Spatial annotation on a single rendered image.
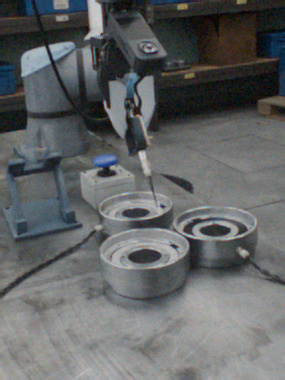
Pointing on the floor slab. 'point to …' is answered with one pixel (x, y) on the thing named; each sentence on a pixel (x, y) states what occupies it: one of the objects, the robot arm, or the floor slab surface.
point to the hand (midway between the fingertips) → (134, 130)
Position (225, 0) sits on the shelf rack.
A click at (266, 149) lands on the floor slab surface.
